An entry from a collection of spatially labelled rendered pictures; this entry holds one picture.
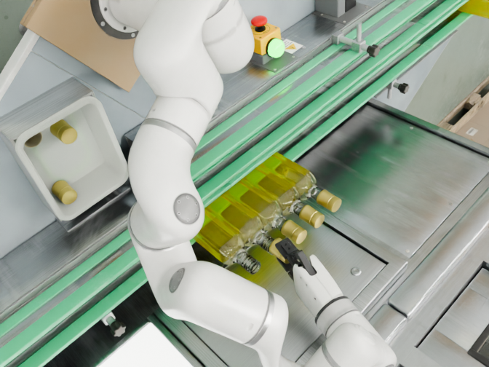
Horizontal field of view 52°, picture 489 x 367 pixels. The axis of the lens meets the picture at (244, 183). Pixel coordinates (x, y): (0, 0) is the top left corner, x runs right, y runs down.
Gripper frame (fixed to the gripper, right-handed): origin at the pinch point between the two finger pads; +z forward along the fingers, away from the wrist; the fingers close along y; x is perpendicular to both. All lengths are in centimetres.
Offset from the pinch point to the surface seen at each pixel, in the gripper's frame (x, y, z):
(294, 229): -4.7, 0.1, 4.6
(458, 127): -284, -231, 182
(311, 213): -10.0, -0.1, 6.2
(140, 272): 26.9, -5.2, 17.2
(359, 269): -15.8, -13.9, -3.6
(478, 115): -313, -234, 186
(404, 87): -60, -5, 34
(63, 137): 28.6, 25.3, 30.0
